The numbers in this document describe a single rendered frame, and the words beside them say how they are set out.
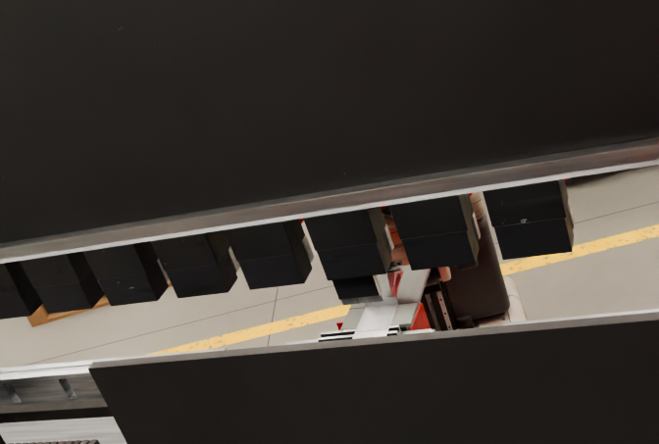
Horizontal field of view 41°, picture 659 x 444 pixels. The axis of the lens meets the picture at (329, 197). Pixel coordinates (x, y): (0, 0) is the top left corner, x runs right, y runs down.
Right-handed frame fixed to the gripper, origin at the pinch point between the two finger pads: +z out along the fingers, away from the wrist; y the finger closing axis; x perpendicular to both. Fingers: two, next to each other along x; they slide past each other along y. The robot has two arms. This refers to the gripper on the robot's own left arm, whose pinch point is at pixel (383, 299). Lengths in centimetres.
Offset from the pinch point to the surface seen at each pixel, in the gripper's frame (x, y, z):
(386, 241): -17.9, 9.2, -14.3
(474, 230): -18.1, 29.2, -14.3
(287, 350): -71, 8, 1
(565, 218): -24, 49, -15
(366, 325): -7.6, -2.5, 5.1
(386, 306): -1.1, 0.9, 1.6
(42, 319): 193, -280, 9
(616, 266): 191, 36, 12
